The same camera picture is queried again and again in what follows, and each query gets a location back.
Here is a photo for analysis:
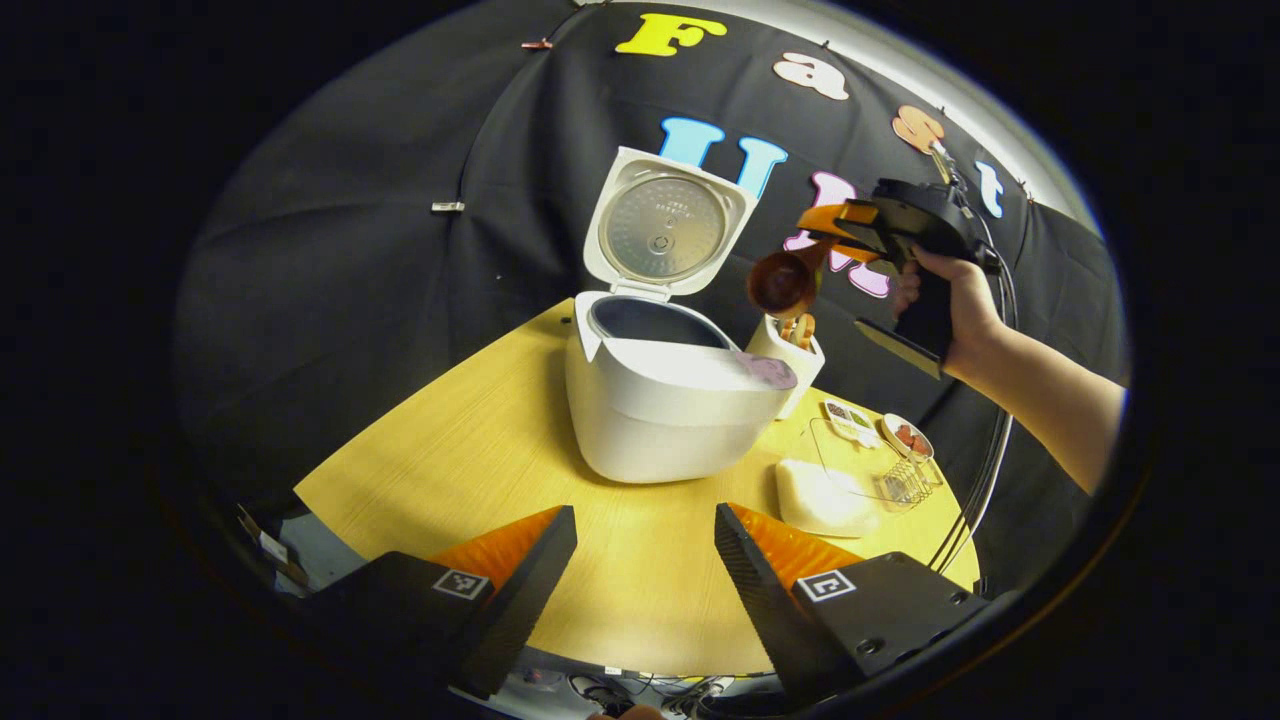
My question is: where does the white toaster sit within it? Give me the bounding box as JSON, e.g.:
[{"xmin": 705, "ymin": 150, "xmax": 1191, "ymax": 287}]
[{"xmin": 745, "ymin": 312, "xmax": 826, "ymax": 421}]

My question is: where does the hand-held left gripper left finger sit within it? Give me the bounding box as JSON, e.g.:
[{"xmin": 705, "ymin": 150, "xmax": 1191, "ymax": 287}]
[{"xmin": 300, "ymin": 505, "xmax": 579, "ymax": 701}]

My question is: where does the white divided grain dish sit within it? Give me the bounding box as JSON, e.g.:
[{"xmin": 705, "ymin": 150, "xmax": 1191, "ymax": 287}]
[{"xmin": 822, "ymin": 398, "xmax": 881, "ymax": 446}]

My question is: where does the white plate with red food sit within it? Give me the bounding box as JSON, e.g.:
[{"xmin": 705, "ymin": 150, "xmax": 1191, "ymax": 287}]
[{"xmin": 880, "ymin": 412, "xmax": 936, "ymax": 461}]

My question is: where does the wooden spoon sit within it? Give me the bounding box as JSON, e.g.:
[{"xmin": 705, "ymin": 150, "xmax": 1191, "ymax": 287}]
[{"xmin": 747, "ymin": 238, "xmax": 836, "ymax": 321}]

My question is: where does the clear container of rice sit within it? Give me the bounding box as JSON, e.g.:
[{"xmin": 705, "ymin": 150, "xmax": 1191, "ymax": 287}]
[{"xmin": 775, "ymin": 418, "xmax": 916, "ymax": 539}]

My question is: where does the white rice cooker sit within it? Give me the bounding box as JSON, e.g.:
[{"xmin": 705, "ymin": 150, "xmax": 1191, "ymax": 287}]
[{"xmin": 565, "ymin": 146, "xmax": 799, "ymax": 485}]

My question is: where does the black backdrop cloth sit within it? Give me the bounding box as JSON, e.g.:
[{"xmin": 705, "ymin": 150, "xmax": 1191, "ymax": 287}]
[{"xmin": 175, "ymin": 0, "xmax": 1131, "ymax": 561}]

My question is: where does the metal wire chopstick holder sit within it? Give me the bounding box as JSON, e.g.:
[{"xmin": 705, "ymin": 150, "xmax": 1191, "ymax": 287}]
[{"xmin": 878, "ymin": 455, "xmax": 944, "ymax": 506}]

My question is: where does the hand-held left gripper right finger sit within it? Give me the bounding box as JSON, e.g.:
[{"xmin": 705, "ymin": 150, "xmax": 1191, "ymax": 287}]
[{"xmin": 713, "ymin": 503, "xmax": 996, "ymax": 701}]

